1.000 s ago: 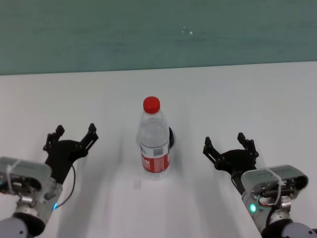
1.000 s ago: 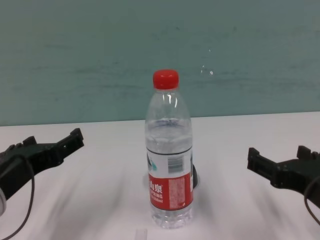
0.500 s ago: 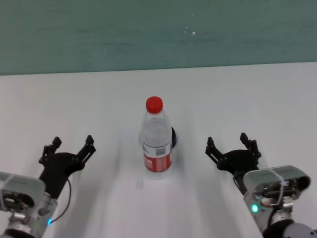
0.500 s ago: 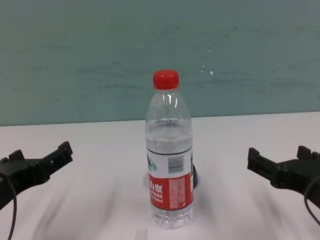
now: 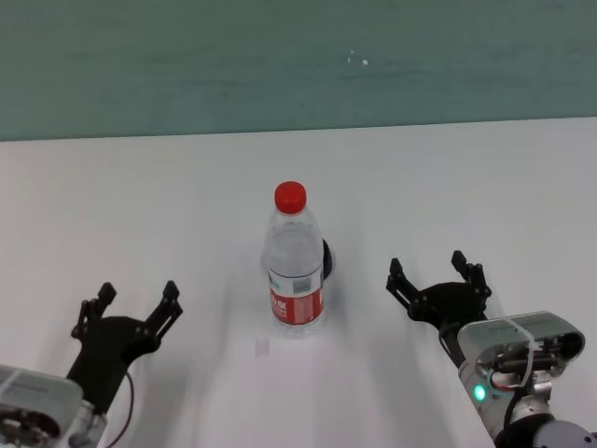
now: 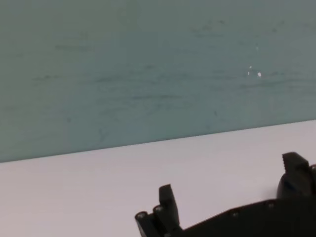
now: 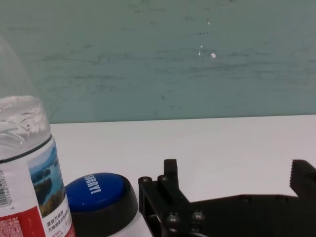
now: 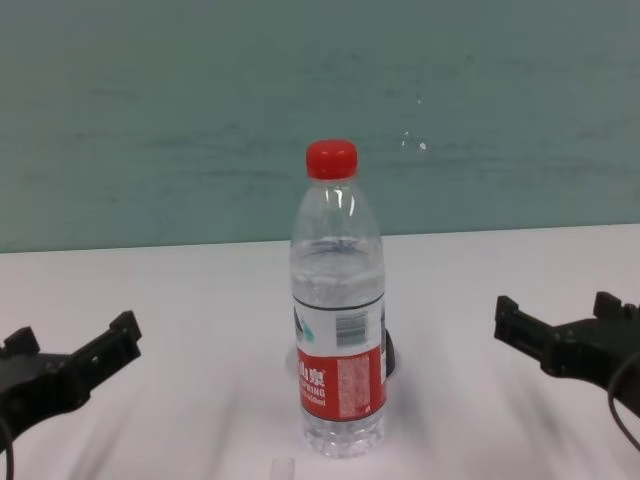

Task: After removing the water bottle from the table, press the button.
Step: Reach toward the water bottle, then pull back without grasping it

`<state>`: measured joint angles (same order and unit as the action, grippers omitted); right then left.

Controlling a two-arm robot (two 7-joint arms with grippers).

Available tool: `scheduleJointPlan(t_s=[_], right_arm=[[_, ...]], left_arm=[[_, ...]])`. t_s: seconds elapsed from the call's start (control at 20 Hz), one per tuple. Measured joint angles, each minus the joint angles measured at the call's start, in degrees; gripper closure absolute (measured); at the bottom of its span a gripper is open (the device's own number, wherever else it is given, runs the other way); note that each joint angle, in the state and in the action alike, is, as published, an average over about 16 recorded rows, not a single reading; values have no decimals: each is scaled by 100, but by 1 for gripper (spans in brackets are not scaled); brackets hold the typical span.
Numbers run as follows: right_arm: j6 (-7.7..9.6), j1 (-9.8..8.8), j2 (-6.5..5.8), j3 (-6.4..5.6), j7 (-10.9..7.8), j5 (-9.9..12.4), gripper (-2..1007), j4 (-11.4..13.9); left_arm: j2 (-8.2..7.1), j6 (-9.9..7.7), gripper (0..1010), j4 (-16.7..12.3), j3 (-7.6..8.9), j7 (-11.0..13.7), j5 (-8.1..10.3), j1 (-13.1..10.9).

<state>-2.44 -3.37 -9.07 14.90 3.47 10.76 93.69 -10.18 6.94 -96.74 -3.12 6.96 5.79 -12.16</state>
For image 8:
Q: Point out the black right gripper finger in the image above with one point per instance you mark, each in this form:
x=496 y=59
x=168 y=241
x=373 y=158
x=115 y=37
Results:
x=520 y=330
x=610 y=306

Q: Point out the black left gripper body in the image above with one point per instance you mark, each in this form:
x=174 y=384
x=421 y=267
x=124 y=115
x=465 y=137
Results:
x=35 y=390

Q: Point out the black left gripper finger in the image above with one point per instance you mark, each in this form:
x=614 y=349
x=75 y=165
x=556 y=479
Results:
x=20 y=345
x=112 y=347

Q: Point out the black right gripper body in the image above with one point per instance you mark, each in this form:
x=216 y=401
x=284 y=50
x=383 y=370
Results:
x=590 y=350

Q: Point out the clear water bottle red cap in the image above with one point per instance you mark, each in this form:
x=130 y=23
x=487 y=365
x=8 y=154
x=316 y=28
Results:
x=332 y=325

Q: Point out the blue push button black base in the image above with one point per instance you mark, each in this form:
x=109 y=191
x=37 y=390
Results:
x=391 y=357

